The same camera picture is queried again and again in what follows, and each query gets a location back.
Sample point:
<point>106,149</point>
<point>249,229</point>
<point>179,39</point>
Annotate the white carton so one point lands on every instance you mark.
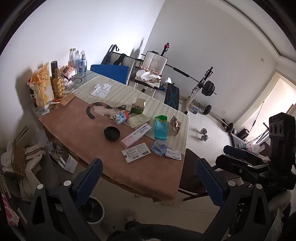
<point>69,163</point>

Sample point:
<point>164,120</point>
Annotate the pale cloth bag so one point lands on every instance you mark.
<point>34,162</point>

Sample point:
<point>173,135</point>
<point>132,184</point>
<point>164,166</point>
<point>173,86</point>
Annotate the black weight plates with bar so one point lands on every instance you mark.
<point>227,126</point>

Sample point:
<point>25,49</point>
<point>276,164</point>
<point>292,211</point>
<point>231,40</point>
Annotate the brown paper envelope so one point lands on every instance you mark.
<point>67,99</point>

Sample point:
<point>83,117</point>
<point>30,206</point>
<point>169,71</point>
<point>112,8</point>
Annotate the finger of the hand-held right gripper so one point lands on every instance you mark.
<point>235,151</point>
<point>233,165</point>

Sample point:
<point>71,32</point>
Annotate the crumpled blue wrapper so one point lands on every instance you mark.
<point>159,148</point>

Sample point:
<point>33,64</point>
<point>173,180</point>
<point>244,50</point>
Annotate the tall clear glass bottle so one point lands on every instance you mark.
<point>71,58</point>

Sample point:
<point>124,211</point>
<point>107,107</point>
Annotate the crumpled white tissue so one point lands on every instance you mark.
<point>104,111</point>

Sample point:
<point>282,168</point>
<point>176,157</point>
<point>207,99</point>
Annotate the small blue orange milk carton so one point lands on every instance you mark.
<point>120,118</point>

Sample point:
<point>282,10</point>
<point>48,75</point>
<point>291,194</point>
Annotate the silver blister pack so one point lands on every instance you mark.
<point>174,154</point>

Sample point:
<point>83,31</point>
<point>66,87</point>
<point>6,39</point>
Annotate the white padded chair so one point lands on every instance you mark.
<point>153,61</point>

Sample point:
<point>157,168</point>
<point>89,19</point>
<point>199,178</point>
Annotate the black round dish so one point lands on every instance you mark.
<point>112,133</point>

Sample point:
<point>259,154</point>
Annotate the person's right forearm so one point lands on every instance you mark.
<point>283,208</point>

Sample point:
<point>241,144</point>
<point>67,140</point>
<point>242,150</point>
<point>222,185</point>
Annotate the brown snack packs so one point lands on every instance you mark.
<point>68,71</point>

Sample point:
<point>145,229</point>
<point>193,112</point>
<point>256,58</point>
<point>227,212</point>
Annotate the black curved band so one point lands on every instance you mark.
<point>89,112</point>

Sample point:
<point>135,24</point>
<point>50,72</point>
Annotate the cream medicine box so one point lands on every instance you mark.
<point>138,121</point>

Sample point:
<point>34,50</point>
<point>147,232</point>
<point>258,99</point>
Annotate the yellow snack bag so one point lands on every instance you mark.
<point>41,88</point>

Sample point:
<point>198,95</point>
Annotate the black weight bench pad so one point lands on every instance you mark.
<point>172,96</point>

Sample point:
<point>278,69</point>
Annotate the black cylinder bottle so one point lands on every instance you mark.
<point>54,67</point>

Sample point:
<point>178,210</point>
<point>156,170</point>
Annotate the small black box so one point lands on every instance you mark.
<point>242,134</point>

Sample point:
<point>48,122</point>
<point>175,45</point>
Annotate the grey chair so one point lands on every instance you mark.
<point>128,63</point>

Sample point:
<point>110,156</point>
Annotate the clear plastic bottle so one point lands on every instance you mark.
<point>77,60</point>

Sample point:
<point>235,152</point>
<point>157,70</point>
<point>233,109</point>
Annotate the small white packet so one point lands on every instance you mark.
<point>45,111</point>

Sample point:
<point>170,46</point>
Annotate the brown table mat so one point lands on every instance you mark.
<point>81,139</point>

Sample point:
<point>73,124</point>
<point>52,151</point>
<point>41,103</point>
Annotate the folded black exercise frame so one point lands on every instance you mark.
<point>111,54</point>

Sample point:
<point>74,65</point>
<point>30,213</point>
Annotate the green and white box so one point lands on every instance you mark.
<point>138,106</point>

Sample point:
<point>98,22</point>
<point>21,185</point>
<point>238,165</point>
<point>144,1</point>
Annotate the black eyeglasses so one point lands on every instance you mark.
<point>121,107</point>

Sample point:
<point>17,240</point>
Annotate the dark wooden chair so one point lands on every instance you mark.
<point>196,173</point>

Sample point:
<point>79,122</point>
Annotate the barbell with black plates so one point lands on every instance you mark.
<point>208,88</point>

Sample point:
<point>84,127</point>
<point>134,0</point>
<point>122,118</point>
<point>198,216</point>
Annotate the grey trash bin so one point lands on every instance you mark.
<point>92,209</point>

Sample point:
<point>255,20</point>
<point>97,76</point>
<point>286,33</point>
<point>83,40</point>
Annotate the white barbell rack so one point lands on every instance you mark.
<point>195,92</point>

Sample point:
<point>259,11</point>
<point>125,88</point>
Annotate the long white pink box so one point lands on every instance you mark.
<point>136,135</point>

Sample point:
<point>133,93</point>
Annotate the pink patterned bag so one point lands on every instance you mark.
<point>9,213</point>

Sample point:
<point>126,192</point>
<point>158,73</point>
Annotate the brown snack wrapper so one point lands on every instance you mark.
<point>175,125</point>

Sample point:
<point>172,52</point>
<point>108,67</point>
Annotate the clear bottle with blue label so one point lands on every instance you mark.
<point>82,64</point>

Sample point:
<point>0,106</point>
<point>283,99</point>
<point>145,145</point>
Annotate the small red card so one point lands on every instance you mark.
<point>56,102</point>

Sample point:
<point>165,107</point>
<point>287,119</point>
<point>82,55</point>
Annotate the gold grenade-shaped bottle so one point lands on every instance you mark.
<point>57,87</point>

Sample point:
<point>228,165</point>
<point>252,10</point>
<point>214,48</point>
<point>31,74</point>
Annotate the blue chair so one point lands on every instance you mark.
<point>109,71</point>

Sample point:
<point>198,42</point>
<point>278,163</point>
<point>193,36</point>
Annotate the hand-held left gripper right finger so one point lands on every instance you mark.
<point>210,183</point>

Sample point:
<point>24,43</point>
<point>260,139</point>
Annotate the clear plastic bag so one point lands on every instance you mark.
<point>100,90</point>

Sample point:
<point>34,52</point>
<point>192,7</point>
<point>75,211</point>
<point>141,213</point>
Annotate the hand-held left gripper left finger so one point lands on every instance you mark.
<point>89,178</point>

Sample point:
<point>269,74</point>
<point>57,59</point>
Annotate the blue packet with green top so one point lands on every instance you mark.
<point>161,128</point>

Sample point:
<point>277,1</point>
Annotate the white labelled medicine box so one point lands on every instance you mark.
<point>136,153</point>

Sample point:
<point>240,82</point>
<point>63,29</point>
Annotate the beige cloth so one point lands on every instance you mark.
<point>148,76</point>

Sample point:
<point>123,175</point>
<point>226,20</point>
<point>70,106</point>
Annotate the cardboard box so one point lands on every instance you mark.
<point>17,162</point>

